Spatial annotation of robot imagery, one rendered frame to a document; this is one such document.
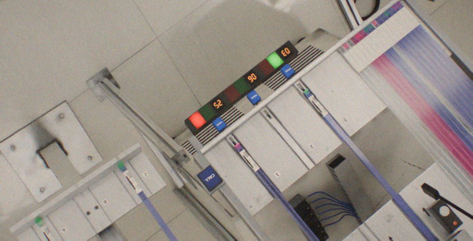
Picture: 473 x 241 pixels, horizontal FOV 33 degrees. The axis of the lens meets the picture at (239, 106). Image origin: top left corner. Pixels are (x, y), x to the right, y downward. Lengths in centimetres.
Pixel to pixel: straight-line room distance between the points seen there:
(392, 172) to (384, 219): 49
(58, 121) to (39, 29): 30
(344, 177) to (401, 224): 35
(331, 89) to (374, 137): 38
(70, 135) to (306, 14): 92
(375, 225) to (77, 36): 111
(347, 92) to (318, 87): 7
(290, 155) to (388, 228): 29
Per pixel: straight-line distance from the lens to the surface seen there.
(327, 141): 198
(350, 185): 230
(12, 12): 246
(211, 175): 190
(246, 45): 275
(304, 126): 198
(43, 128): 257
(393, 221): 197
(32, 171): 262
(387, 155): 240
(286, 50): 204
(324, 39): 272
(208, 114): 198
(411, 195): 199
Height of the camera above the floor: 235
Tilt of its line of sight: 57 degrees down
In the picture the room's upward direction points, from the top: 125 degrees clockwise
